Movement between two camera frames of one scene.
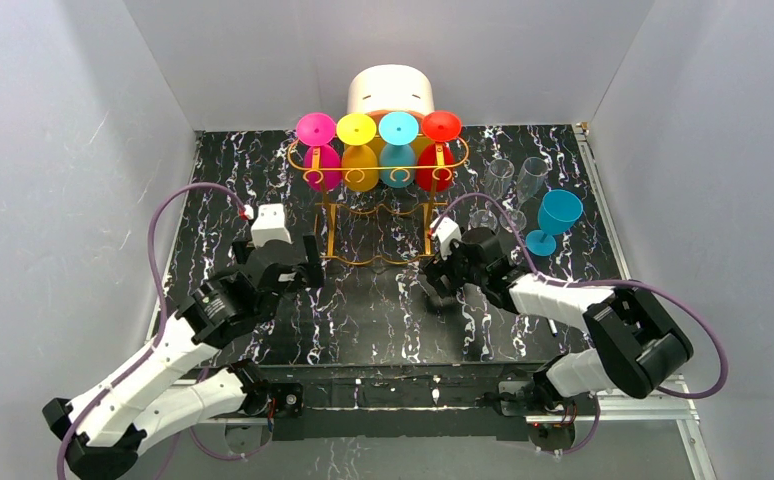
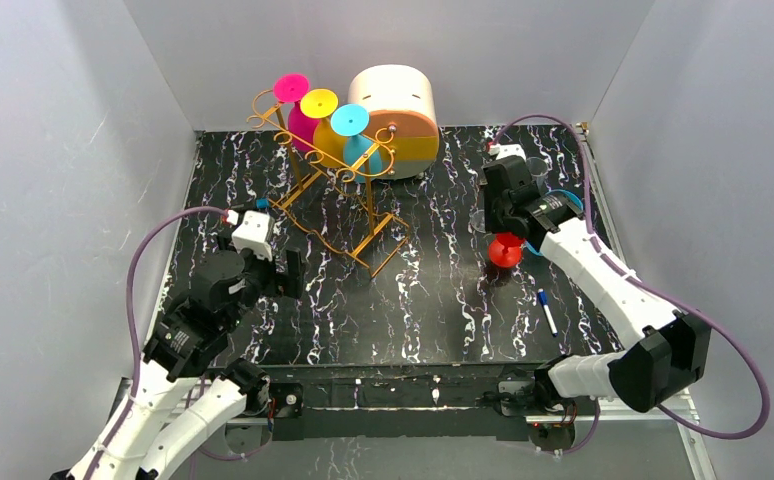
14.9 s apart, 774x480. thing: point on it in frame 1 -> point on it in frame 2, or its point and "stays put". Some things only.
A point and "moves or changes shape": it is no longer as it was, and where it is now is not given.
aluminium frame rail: x=663 y=406 stays put
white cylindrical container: x=389 y=87 stays put
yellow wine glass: x=356 y=131 -> x=328 y=145
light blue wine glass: x=398 y=130 -> x=361 y=158
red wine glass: x=436 y=161 -> x=506 y=249
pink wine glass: x=316 y=130 -> x=293 y=88
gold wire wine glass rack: x=379 y=191 moves or changes shape
